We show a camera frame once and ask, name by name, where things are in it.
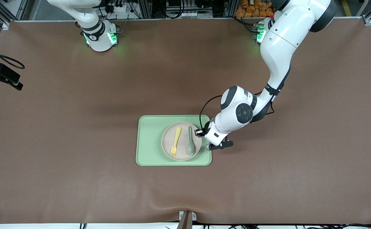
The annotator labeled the light green rectangular tray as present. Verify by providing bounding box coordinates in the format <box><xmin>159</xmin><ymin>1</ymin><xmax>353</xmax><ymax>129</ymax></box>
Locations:
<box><xmin>136</xmin><ymin>115</ymin><xmax>212</xmax><ymax>166</ymax></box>

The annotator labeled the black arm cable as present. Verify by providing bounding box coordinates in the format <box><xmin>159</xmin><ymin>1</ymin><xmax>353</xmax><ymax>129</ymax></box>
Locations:
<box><xmin>0</xmin><ymin>38</ymin><xmax>25</xmax><ymax>69</ymax></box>
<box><xmin>199</xmin><ymin>91</ymin><xmax>275</xmax><ymax>131</ymax></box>

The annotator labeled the brown table mat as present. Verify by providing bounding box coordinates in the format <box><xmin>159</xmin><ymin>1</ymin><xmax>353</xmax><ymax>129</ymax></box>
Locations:
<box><xmin>0</xmin><ymin>18</ymin><xmax>371</xmax><ymax>225</ymax></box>

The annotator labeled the yellow plastic fork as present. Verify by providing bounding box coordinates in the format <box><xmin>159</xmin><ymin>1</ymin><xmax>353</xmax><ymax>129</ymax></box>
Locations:
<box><xmin>170</xmin><ymin>127</ymin><xmax>182</xmax><ymax>158</ymax></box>

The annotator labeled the pile of orange packets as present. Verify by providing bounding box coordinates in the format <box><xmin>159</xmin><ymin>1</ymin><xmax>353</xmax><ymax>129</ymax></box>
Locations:
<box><xmin>235</xmin><ymin>0</ymin><xmax>276</xmax><ymax>18</ymax></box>

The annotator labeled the green plastic spoon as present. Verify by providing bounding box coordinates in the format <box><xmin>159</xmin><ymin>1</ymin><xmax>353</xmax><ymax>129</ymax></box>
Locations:
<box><xmin>185</xmin><ymin>126</ymin><xmax>196</xmax><ymax>156</ymax></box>

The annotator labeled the grey metal table bracket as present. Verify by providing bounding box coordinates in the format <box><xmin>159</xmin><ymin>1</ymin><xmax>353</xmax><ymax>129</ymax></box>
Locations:
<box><xmin>179</xmin><ymin>211</ymin><xmax>197</xmax><ymax>222</ymax></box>

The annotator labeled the grey metal beam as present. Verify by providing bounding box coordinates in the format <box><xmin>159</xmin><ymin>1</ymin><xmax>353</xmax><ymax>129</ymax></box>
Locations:
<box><xmin>176</xmin><ymin>211</ymin><xmax>193</xmax><ymax>229</ymax></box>

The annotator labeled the aluminium frame post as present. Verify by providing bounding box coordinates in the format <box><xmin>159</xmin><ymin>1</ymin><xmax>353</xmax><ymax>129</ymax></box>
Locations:
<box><xmin>139</xmin><ymin>0</ymin><xmax>152</xmax><ymax>19</ymax></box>
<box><xmin>224</xmin><ymin>0</ymin><xmax>237</xmax><ymax>18</ymax></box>

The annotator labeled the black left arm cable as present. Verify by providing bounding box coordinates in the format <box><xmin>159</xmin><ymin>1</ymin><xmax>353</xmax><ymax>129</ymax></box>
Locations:
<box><xmin>199</xmin><ymin>91</ymin><xmax>275</xmax><ymax>131</ymax></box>

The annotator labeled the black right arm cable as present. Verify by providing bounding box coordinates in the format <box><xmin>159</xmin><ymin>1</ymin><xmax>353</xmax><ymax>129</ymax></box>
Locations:
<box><xmin>0</xmin><ymin>38</ymin><xmax>25</xmax><ymax>69</ymax></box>

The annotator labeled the round beige plate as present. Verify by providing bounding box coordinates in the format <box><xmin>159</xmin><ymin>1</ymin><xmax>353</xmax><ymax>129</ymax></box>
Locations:
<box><xmin>161</xmin><ymin>122</ymin><xmax>203</xmax><ymax>161</ymax></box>

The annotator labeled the white terminal strip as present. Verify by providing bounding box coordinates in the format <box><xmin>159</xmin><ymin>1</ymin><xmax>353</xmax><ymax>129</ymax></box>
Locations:
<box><xmin>168</xmin><ymin>11</ymin><xmax>202</xmax><ymax>19</ymax></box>

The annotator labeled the white power strip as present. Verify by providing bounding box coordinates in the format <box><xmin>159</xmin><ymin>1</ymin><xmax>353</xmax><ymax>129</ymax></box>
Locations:
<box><xmin>107</xmin><ymin>0</ymin><xmax>132</xmax><ymax>13</ymax></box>

